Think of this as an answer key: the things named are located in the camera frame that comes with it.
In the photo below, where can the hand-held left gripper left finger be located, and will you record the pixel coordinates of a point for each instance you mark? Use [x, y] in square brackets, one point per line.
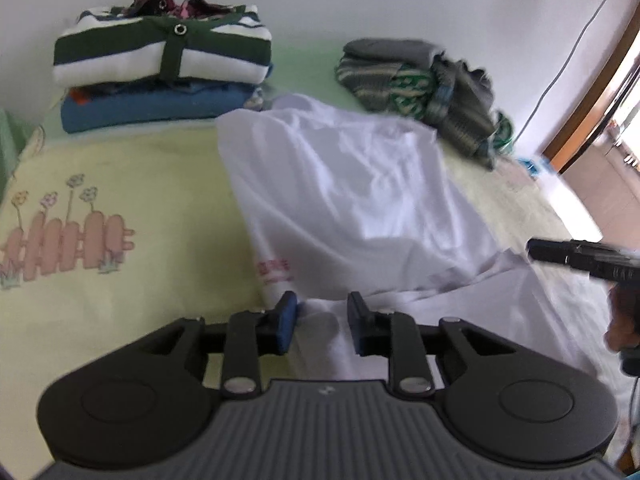
[286, 320]

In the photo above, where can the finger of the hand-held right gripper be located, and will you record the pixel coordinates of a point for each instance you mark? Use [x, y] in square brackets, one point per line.
[547, 251]

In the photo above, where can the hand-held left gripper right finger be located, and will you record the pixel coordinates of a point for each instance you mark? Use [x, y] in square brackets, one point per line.
[356, 322]

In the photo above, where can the white coat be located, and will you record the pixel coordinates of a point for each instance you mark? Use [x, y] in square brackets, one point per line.
[360, 185]

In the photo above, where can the pile of unfolded clothes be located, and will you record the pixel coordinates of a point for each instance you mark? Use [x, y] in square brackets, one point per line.
[465, 120]
[412, 92]

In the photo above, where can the stack of folded clothes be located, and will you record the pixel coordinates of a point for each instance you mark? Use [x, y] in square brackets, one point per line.
[125, 55]

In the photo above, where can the person's right hand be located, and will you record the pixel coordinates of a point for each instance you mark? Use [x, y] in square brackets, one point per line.
[625, 320]

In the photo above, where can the blue plastic gadget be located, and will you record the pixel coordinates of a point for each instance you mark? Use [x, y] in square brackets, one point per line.
[530, 165]

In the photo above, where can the yellow green printed bed sheet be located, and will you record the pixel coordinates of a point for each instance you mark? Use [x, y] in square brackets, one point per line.
[150, 185]

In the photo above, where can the blue folded garment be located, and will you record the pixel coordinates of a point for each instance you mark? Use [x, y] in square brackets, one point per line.
[150, 107]

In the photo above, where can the plain grey garment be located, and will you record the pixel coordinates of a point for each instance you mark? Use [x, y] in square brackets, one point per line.
[390, 50]

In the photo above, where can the orange folded garment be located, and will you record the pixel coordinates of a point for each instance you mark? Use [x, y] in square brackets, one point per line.
[80, 96]

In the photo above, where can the light green cloth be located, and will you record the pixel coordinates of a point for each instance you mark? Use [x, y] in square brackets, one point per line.
[10, 145]

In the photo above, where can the dark red patterned garment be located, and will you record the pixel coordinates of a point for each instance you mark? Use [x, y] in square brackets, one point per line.
[190, 7]

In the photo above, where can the wooden door frame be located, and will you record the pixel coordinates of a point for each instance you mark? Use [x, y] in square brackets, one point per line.
[590, 110]

